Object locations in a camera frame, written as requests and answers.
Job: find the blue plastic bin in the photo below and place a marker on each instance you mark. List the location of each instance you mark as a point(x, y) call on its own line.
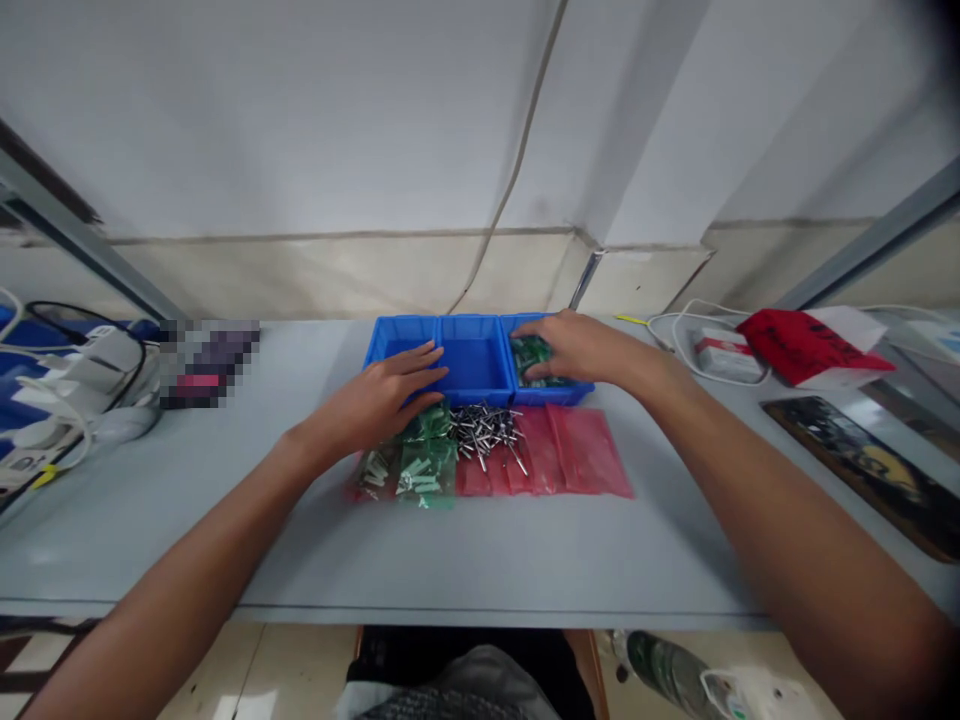
point(472, 364)
point(394, 346)
point(562, 388)

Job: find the red plastic bag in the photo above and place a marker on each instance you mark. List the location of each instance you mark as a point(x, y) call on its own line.
point(814, 345)

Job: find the pile of green packets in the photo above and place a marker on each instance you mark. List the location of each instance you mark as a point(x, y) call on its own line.
point(536, 349)

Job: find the pile of metal rivets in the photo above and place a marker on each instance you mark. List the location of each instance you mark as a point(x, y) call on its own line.
point(484, 431)

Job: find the person's legs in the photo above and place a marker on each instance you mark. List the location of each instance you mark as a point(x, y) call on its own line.
point(465, 682)

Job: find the yellow zip tie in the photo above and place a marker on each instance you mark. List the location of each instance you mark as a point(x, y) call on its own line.
point(631, 319)

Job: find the white floor power strip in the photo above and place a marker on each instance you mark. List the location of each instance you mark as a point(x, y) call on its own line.
point(757, 694)

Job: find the stack of empty red bags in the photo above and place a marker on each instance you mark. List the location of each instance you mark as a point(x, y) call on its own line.
point(577, 454)

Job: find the white power strip with chargers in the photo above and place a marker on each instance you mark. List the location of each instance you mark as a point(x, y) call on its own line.
point(71, 390)

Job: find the dark patterned tray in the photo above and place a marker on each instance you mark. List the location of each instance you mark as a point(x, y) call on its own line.
point(862, 457)

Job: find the person's left hand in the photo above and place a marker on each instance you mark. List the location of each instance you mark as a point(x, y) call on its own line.
point(375, 405)

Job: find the white box with red label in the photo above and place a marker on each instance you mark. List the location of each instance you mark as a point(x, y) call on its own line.
point(724, 352)

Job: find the heap of green anchor bags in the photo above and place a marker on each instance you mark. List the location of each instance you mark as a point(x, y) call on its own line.
point(427, 465)

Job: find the person's right hand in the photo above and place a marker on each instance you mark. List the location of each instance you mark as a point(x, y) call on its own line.
point(592, 352)

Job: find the grey metal frame post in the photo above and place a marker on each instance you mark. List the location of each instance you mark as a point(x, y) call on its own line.
point(75, 225)
point(885, 232)

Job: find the green plastic bottle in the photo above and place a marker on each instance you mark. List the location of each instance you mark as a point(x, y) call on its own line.
point(664, 671)

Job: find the metal pipe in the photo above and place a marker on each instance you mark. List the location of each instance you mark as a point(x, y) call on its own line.
point(586, 279)

